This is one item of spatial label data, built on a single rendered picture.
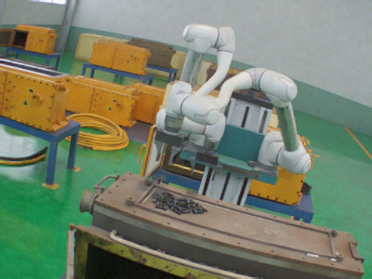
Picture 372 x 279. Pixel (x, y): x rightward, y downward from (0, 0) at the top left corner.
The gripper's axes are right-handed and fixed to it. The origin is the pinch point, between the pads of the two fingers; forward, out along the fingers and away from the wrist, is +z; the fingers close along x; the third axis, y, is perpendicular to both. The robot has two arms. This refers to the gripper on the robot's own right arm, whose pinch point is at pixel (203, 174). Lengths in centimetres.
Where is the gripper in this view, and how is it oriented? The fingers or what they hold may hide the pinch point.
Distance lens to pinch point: 263.6
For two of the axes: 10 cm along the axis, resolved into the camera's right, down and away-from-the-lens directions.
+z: -2.4, 9.4, 2.6
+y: 1.9, -2.1, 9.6
